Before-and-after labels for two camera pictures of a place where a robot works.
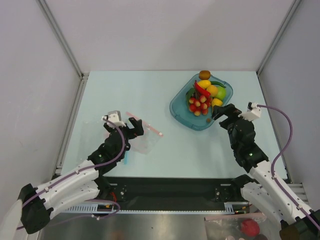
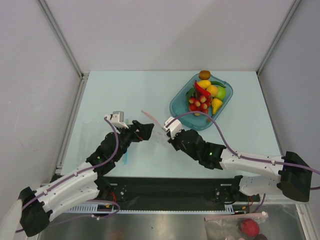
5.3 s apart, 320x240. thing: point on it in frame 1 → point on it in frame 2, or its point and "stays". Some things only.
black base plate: (172, 193) stays
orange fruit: (213, 89) stays
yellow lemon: (205, 83) stays
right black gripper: (229, 116) → (175, 142)
